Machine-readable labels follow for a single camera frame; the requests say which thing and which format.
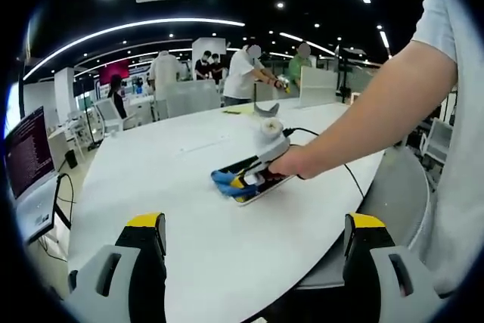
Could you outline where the black floor box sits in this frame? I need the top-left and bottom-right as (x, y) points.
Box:
(64, 148), (79, 169)

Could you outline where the white office chair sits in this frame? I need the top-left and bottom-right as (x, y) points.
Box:
(420, 117), (454, 162)
(94, 96), (125, 132)

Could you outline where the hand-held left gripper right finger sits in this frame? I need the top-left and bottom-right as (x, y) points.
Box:
(343, 212), (442, 323)

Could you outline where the blue cleaning cloth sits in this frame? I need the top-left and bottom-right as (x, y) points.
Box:
(210, 169), (247, 200)

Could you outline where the dark curved headrest piece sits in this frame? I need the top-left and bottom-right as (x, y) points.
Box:
(252, 101), (281, 120)

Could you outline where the person's right hand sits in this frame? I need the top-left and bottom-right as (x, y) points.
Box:
(267, 144), (323, 182)

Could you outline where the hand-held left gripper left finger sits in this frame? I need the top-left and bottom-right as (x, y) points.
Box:
(67, 211), (169, 323)

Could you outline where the dark computer monitor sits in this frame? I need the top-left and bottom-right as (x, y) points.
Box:
(3, 105), (62, 245)

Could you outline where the black tripod stand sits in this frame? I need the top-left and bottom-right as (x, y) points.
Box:
(335, 45), (365, 105)

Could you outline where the white desk partition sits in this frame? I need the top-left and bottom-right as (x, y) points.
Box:
(298, 64), (338, 109)

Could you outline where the black laptop cable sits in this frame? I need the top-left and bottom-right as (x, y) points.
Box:
(36, 173), (77, 264)

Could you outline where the grey round-backed chair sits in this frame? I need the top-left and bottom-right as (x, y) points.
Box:
(294, 144), (431, 290)

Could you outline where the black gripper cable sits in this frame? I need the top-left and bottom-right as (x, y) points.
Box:
(283, 127), (367, 200)

